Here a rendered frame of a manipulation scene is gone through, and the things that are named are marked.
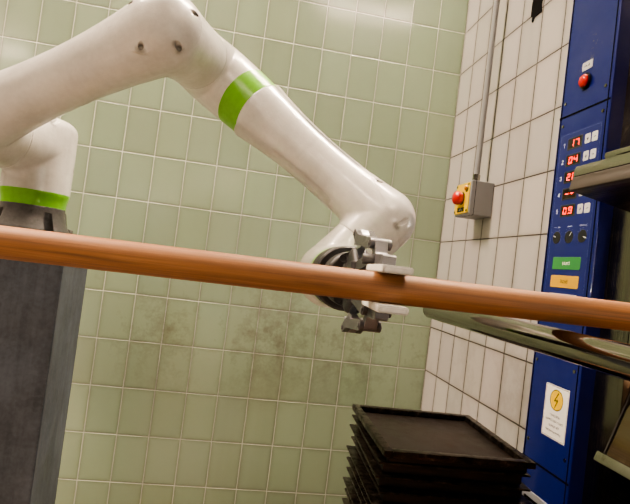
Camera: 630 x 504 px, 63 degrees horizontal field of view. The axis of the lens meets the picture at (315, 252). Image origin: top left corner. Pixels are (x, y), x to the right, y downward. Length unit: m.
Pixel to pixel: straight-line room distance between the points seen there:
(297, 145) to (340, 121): 0.93
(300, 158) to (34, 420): 0.71
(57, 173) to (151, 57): 0.40
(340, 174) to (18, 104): 0.54
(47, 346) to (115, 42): 0.58
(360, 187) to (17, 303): 0.68
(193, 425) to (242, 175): 0.84
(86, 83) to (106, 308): 0.98
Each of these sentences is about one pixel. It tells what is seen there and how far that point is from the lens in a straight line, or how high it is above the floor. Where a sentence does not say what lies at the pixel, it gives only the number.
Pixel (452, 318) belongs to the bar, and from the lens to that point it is 0.78.
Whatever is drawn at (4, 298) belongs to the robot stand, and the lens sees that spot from 1.13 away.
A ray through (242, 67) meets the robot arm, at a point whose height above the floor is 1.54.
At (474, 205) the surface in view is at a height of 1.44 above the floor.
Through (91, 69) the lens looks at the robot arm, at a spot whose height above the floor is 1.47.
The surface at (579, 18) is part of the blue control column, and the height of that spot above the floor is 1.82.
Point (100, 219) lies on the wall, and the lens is 1.77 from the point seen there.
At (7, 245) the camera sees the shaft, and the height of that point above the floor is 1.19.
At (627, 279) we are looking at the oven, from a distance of 1.08.
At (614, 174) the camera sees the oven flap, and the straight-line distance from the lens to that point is 0.91.
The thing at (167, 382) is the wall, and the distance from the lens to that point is 1.77.
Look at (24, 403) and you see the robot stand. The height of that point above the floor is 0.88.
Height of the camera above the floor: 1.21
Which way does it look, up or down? 2 degrees up
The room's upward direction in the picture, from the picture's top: 7 degrees clockwise
